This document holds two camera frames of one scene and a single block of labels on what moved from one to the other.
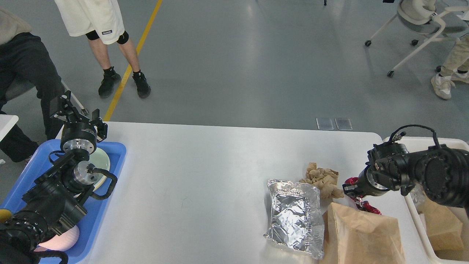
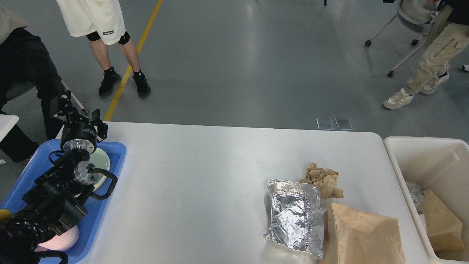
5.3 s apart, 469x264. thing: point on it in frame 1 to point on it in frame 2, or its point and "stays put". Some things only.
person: x=455 y=68 to x=449 y=35
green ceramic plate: x=100 y=159 stays put
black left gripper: x=79 y=132 stays put
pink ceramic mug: x=60 y=243 stays put
